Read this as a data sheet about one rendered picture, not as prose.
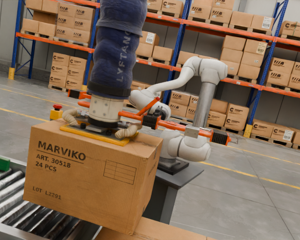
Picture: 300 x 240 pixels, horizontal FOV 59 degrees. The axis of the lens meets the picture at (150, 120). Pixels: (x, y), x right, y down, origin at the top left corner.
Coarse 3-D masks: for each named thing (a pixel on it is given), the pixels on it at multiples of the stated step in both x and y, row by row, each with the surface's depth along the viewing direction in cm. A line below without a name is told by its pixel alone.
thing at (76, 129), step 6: (60, 126) 132; (66, 126) 132; (72, 126) 134; (78, 126) 136; (84, 126) 133; (72, 132) 131; (78, 132) 130; (84, 132) 130; (90, 132) 130; (96, 132) 132; (102, 132) 134; (108, 132) 131; (96, 138) 128; (102, 138) 128; (108, 138) 129; (114, 138) 129; (126, 138) 135; (120, 144) 126
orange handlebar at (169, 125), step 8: (88, 96) 168; (80, 104) 140; (88, 104) 139; (120, 112) 136; (128, 112) 140; (160, 120) 137; (168, 128) 132; (176, 128) 131; (184, 128) 131; (208, 136) 129
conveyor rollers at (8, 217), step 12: (0, 180) 172; (12, 180) 180; (24, 180) 180; (0, 192) 159; (12, 192) 168; (0, 204) 148; (12, 204) 155; (24, 204) 153; (12, 216) 142; (24, 216) 143; (36, 216) 149; (48, 216) 147; (72, 216) 154; (36, 228) 136; (60, 228) 141; (72, 228) 142
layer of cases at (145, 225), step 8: (144, 224) 160; (152, 224) 162; (160, 224) 164; (104, 232) 145; (112, 232) 146; (120, 232) 148; (136, 232) 151; (144, 232) 152; (152, 232) 154; (160, 232) 156; (168, 232) 157; (176, 232) 159; (184, 232) 161; (192, 232) 163
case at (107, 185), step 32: (32, 128) 129; (32, 160) 132; (64, 160) 128; (96, 160) 124; (128, 160) 120; (32, 192) 135; (64, 192) 131; (96, 192) 127; (128, 192) 123; (128, 224) 125
